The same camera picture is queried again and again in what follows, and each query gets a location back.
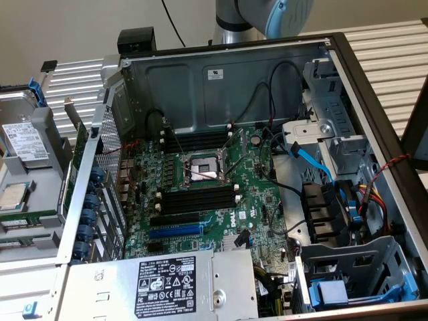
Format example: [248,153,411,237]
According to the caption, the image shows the black camera cable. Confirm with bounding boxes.
[160,0,187,48]

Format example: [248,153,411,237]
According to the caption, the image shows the silver CPU socket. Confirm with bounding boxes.
[179,146,235,193]

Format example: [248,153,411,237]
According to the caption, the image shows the grey power supply black label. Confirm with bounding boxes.
[58,249,260,321]

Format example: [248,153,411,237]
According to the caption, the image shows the black box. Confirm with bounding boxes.
[116,28,157,56]

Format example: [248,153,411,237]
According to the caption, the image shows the thin red wire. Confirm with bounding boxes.
[100,139,141,156]

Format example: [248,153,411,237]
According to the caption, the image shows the thin metal locking lever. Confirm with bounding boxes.
[224,152,248,177]
[166,124,186,158]

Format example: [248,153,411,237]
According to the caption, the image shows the short black wire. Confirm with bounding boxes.
[144,109,167,134]

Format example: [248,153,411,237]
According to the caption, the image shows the silver hard disk white label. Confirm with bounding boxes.
[0,90,53,170]

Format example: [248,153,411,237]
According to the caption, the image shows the black angled wire plug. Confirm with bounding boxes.
[233,229,252,248]

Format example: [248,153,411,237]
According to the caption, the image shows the black RAM slot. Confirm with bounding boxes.
[159,185,239,199]
[163,131,232,141]
[159,195,239,210]
[159,199,239,215]
[159,189,239,205]
[163,135,232,145]
[163,139,232,150]

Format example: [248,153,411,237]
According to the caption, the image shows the silver chipset heatsink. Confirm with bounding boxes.
[221,233,251,252]

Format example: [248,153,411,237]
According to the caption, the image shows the black yellow wire bundle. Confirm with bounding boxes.
[253,263,292,317]

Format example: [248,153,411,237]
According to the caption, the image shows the black plastic fan shroud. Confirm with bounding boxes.
[300,180,350,247]

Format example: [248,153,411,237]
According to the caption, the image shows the blue disk caddy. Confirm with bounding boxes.
[309,272,419,310]

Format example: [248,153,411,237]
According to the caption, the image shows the yellow red power wires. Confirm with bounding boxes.
[356,182,392,237]

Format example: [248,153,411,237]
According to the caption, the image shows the thick black wire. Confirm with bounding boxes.
[257,126,304,201]

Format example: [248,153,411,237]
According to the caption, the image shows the blue push button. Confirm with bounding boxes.
[21,301,39,320]

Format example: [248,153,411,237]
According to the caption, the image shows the open grey PC case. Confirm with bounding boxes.
[0,31,428,321]

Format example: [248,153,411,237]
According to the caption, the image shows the blue SATA wire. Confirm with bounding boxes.
[289,142,362,225]

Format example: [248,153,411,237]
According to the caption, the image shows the grey metal drive cage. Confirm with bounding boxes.
[317,135,377,178]

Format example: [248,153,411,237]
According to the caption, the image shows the green Dell motherboard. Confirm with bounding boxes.
[122,125,298,268]

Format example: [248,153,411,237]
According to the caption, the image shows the silver metal bracket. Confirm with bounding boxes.
[282,119,335,155]

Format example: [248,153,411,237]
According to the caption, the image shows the grey wire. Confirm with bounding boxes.
[269,205,307,235]

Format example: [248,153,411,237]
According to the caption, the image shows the silver CPU chip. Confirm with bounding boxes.
[0,182,30,212]

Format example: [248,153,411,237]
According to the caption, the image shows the blue disk latch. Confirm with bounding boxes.
[27,78,47,108]

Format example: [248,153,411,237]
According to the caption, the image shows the blue expansion slot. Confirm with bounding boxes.
[148,223,205,240]

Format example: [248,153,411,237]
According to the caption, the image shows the green graphics card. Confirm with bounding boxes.
[60,96,90,218]

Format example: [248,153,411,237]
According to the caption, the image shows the red black twisted wire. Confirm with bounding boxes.
[359,153,413,215]

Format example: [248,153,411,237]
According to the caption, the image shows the long black expansion slot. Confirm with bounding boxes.
[149,212,201,228]

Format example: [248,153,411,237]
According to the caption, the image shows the grey optical drive cage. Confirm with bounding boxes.
[302,57,357,136]

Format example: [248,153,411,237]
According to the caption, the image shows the dark brown panel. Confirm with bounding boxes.
[401,75,428,171]

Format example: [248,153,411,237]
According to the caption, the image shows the thin black wire loop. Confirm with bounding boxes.
[268,61,306,133]

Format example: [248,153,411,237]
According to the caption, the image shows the grey parts rack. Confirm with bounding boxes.
[0,76,73,265]

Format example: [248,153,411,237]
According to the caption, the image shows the grey metal disk bay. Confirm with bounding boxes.
[294,235,421,314]

